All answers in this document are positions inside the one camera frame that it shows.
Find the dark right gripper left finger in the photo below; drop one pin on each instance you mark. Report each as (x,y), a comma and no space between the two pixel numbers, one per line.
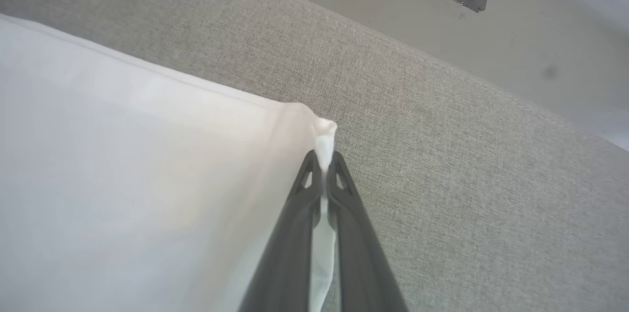
(290,243)

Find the white and blue shirt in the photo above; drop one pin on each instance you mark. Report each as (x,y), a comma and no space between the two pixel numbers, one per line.
(123,179)

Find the grey fabric sofa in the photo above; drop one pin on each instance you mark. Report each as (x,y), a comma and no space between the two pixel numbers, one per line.
(467,179)

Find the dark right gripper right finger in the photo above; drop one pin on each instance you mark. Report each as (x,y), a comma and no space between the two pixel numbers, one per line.
(358,253)

